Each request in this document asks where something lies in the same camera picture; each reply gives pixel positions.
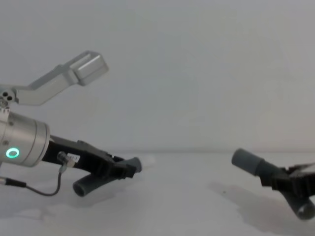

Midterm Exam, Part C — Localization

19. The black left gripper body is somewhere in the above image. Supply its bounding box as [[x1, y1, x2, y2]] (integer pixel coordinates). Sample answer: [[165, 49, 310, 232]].
[[41, 135, 116, 177]]

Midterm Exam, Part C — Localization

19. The thin dark gripper cable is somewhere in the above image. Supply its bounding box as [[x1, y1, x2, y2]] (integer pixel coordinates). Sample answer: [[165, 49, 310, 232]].
[[0, 151, 76, 197]]

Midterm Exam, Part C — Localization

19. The white table cloth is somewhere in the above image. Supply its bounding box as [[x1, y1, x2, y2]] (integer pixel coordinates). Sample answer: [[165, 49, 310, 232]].
[[0, 150, 315, 236]]

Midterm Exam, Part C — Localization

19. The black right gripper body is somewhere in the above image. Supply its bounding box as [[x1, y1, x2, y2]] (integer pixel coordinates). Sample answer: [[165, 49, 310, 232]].
[[288, 162, 315, 198]]

